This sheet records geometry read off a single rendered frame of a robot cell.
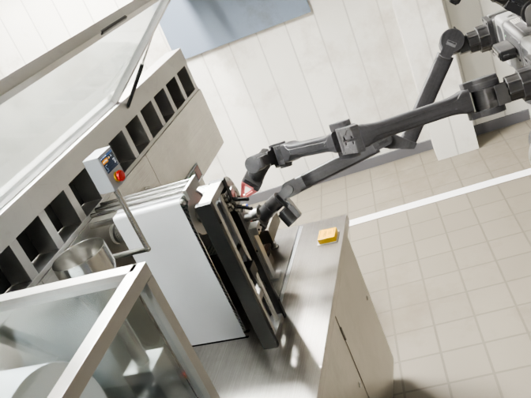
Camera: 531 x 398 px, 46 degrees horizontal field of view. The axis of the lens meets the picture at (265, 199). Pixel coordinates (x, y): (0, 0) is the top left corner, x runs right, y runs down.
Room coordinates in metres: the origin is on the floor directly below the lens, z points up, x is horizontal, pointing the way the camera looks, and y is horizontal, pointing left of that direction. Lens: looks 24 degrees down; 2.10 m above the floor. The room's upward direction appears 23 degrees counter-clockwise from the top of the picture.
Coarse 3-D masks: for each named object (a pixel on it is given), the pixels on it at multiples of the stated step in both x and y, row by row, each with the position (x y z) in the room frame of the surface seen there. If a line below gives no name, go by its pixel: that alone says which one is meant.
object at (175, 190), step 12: (192, 180) 1.80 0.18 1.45; (144, 192) 1.88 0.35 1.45; (156, 192) 1.83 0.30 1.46; (168, 192) 1.81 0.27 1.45; (180, 192) 1.76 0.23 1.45; (192, 192) 1.77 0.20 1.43; (108, 204) 1.93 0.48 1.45; (132, 204) 1.82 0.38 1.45; (144, 204) 1.81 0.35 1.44; (96, 216) 1.87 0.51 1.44
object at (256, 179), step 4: (248, 172) 2.03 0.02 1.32; (256, 172) 2.00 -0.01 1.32; (260, 172) 2.00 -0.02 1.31; (264, 172) 2.00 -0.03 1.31; (248, 176) 2.02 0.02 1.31; (252, 176) 2.01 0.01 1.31; (256, 176) 2.00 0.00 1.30; (260, 176) 2.00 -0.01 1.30; (264, 176) 2.01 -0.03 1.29; (244, 180) 1.99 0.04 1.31; (248, 180) 1.99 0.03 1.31; (252, 180) 2.00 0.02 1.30; (256, 180) 2.00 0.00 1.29; (260, 180) 2.01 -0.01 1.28; (252, 184) 1.98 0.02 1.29; (256, 184) 1.99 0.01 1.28; (260, 184) 2.00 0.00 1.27; (256, 188) 1.98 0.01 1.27
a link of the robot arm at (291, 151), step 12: (348, 120) 1.64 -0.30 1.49; (288, 144) 1.91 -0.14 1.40; (300, 144) 1.83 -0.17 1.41; (312, 144) 1.77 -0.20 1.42; (324, 144) 1.71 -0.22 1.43; (336, 144) 1.67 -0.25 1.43; (276, 156) 1.97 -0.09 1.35; (288, 156) 1.90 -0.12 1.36; (300, 156) 1.84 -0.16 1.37; (348, 156) 1.62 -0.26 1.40
